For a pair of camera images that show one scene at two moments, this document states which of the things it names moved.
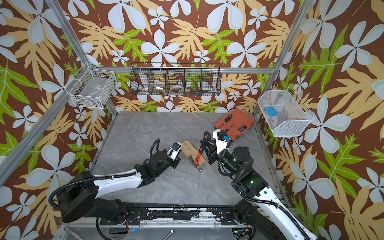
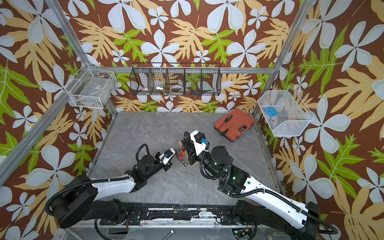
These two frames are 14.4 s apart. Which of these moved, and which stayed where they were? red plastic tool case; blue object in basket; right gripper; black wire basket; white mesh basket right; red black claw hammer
Moved: right gripper; red black claw hammer
Stayed: red plastic tool case; blue object in basket; black wire basket; white mesh basket right
